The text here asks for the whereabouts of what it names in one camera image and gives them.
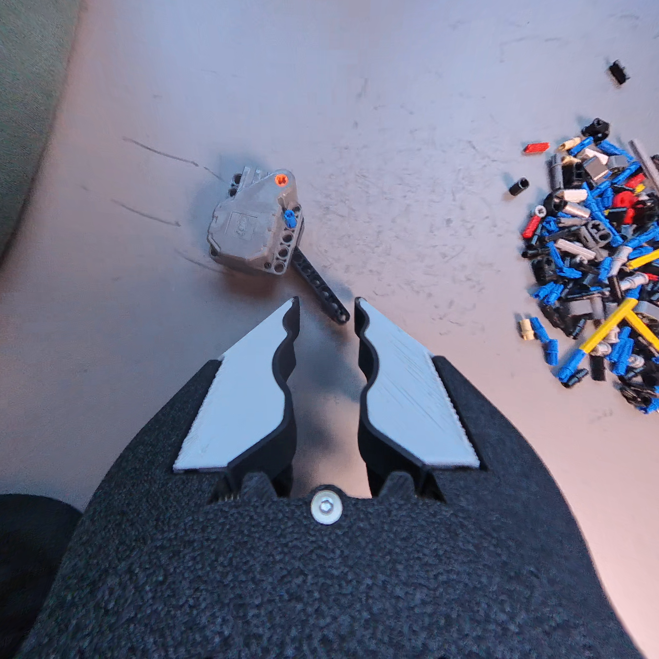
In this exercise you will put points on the grey desk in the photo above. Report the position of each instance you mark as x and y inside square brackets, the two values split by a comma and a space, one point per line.
[412, 154]

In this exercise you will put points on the pile of small building bricks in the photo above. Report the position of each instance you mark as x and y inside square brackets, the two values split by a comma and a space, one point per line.
[597, 268]

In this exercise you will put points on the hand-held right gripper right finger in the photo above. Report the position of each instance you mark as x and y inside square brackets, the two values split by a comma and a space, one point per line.
[417, 412]

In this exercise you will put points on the person's torso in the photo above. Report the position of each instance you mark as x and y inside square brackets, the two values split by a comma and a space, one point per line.
[31, 103]

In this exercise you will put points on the black beam brick assembly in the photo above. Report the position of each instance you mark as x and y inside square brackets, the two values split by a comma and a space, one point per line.
[319, 286]

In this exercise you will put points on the grey motor block assembly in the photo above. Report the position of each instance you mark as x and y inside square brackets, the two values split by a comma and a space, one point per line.
[252, 221]

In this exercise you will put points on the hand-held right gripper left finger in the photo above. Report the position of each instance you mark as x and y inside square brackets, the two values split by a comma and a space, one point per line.
[237, 412]

